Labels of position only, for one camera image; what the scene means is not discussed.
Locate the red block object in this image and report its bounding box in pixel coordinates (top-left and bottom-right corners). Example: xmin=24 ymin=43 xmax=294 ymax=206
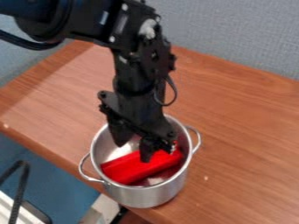
xmin=99 ymin=147 xmax=183 ymax=185

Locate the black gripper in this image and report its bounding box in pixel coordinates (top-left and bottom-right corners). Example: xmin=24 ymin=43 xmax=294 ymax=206
xmin=98 ymin=90 xmax=178 ymax=163

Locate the stainless steel metal pot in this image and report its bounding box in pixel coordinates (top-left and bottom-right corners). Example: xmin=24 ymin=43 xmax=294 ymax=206
xmin=81 ymin=116 xmax=202 ymax=208

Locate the white table bracket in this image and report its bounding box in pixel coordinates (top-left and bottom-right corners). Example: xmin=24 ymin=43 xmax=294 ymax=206
xmin=79 ymin=194 xmax=127 ymax=224

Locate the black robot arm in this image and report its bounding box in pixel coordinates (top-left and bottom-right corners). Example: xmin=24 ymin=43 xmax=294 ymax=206
xmin=0 ymin=0 xmax=176 ymax=163

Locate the white device with black edge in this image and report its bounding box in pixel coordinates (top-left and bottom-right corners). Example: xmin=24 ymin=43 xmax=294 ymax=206
xmin=0 ymin=191 xmax=52 ymax=224

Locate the black cable loop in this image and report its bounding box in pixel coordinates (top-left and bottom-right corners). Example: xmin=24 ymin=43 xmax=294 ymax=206
xmin=0 ymin=160 xmax=31 ymax=224

